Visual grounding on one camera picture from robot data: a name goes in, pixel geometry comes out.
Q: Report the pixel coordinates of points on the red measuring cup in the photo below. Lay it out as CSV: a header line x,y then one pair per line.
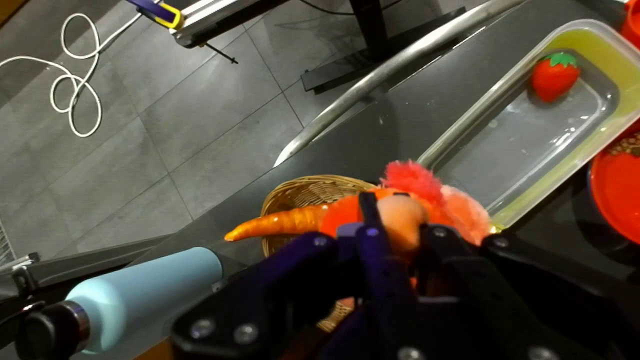
x,y
633,21

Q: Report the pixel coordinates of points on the red bowl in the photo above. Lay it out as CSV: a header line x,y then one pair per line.
x,y
620,191

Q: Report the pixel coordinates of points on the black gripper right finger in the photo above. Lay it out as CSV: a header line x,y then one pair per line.
x,y
527,301

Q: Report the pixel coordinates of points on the yellow plastic container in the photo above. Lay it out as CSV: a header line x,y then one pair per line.
x,y
527,133

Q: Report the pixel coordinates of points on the orange plush doll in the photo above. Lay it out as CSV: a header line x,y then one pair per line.
x,y
413,201

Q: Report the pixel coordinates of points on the orange toy carrot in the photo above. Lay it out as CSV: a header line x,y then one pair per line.
x,y
280,222

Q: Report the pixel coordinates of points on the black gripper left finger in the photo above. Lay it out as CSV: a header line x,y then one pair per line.
x,y
286,301

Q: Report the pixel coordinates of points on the metal cart frame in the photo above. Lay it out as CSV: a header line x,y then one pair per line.
x,y
213,17

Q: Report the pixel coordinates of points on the black stand base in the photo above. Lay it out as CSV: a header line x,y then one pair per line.
x,y
372,47

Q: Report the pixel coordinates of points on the wicker basket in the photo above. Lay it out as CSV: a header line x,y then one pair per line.
x,y
301,192

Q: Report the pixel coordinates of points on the light blue water bottle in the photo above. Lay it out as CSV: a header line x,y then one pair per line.
x,y
140,292

